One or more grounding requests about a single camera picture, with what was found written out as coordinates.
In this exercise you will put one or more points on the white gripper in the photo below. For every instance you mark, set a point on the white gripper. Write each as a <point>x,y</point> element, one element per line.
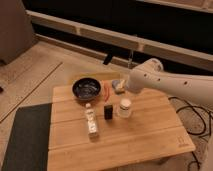
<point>122,86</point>

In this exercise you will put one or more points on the white ceramic cup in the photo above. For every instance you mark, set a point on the white ceramic cup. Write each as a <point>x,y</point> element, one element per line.
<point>124,108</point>

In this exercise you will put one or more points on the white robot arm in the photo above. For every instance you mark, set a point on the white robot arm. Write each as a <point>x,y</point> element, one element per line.
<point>197,89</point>

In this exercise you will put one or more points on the blue grey small object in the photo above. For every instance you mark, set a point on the blue grey small object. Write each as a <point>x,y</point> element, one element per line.
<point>115,83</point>

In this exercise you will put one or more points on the black bowl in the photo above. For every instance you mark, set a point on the black bowl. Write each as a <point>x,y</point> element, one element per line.
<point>86,88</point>

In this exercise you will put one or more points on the small clear bottle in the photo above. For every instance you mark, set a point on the small clear bottle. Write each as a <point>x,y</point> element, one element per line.
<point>92,126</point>

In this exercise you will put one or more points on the dark grey floor mat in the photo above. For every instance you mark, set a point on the dark grey floor mat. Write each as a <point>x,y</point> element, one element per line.
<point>27,149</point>

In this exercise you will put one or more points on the grey upholstered furniture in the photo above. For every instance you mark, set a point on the grey upholstered furniture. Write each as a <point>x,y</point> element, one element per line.
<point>16,32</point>

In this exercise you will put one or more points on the wooden shelf rail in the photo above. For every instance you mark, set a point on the wooden shelf rail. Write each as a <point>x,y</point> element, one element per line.
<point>154,48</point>

